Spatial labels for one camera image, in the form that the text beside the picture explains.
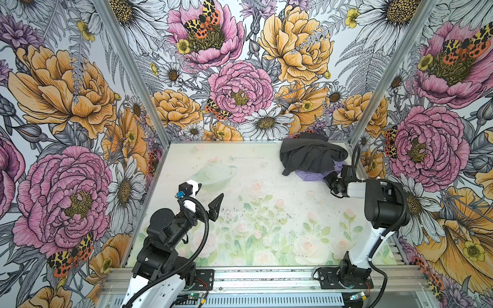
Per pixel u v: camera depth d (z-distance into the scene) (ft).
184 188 1.72
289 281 2.49
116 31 2.51
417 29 2.51
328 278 2.44
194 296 2.34
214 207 1.90
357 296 2.35
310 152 3.52
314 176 3.45
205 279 2.41
